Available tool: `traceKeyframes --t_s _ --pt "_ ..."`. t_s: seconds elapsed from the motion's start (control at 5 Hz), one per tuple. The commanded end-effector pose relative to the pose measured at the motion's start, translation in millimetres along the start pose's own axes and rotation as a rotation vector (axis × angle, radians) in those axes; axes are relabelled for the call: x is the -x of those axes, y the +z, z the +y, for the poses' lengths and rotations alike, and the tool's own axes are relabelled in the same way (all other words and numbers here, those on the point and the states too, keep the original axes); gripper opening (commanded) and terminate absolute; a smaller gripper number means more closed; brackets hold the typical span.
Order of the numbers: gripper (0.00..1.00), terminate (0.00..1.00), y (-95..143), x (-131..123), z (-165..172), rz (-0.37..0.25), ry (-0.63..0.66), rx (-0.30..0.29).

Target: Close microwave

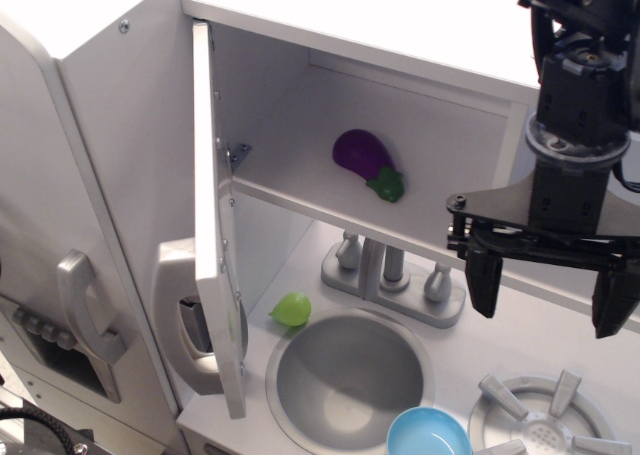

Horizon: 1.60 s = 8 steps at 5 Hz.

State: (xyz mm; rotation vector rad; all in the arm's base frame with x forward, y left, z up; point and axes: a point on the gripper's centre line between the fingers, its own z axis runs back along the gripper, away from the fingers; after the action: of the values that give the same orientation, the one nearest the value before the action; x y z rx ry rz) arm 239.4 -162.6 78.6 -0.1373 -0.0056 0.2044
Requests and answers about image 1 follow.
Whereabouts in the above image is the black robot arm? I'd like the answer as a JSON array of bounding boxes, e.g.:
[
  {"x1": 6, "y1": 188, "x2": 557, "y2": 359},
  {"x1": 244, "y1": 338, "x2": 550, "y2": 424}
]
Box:
[{"x1": 447, "y1": 0, "x2": 639, "y2": 338}]

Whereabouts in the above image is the grey fridge door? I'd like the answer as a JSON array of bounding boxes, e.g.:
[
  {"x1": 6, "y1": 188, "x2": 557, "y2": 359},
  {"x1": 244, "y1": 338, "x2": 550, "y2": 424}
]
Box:
[{"x1": 1, "y1": 17, "x2": 187, "y2": 454}]

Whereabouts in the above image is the silver sink bowl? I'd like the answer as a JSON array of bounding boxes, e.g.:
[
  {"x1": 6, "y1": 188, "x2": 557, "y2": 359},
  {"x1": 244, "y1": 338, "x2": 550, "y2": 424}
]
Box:
[{"x1": 265, "y1": 308, "x2": 436, "y2": 454}]

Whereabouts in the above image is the grey stove burner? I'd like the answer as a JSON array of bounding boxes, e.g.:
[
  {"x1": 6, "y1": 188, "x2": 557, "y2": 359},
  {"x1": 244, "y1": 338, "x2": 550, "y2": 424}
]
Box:
[{"x1": 467, "y1": 370, "x2": 633, "y2": 454}]

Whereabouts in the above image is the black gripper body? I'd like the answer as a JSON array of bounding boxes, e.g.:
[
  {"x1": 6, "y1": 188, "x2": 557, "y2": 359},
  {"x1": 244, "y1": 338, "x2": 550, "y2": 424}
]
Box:
[{"x1": 447, "y1": 115, "x2": 639, "y2": 279}]

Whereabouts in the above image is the black cable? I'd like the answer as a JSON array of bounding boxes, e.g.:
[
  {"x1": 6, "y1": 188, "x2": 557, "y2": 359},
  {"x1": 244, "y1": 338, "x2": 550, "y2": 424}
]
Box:
[{"x1": 0, "y1": 407, "x2": 71, "y2": 455}]

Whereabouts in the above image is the green toy pear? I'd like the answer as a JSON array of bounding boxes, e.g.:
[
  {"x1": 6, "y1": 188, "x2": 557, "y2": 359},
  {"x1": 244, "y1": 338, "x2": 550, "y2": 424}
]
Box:
[{"x1": 269, "y1": 292, "x2": 312, "y2": 327}]

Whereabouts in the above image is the grey toy phone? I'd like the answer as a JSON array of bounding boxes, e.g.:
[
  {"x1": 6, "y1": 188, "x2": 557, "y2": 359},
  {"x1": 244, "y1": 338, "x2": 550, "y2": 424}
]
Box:
[{"x1": 152, "y1": 238, "x2": 223, "y2": 396}]

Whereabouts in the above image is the grey ice dispenser panel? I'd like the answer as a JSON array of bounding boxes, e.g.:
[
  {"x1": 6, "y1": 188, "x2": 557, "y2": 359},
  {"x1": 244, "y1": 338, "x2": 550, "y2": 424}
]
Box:
[{"x1": 1, "y1": 297, "x2": 121, "y2": 404}]

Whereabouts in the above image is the white microwave door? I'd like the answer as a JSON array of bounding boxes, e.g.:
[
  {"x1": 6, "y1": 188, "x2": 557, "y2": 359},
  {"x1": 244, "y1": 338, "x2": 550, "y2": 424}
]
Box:
[{"x1": 192, "y1": 20, "x2": 247, "y2": 419}]

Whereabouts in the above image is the purple toy eggplant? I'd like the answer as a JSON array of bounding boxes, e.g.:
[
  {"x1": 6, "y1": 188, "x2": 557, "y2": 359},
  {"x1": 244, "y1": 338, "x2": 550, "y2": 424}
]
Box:
[{"x1": 332, "y1": 129, "x2": 405, "y2": 203}]

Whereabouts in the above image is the blue plastic bowl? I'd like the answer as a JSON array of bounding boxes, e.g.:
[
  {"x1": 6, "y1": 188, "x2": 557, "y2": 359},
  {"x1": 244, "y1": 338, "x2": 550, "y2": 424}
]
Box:
[{"x1": 386, "y1": 407, "x2": 472, "y2": 455}]

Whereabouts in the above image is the white toy kitchen cabinet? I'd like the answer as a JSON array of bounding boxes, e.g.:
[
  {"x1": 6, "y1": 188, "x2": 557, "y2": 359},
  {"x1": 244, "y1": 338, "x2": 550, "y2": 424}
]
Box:
[{"x1": 52, "y1": 0, "x2": 640, "y2": 455}]

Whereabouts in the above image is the grey toy faucet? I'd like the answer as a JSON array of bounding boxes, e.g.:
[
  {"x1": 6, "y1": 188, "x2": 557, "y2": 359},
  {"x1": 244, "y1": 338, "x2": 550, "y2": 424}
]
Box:
[{"x1": 321, "y1": 231, "x2": 466, "y2": 329}]

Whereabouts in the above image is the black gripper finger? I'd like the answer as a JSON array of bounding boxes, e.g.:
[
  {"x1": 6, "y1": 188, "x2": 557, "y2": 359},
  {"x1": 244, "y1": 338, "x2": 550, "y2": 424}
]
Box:
[
  {"x1": 465, "y1": 247, "x2": 503, "y2": 318},
  {"x1": 592, "y1": 268, "x2": 639, "y2": 339}
]

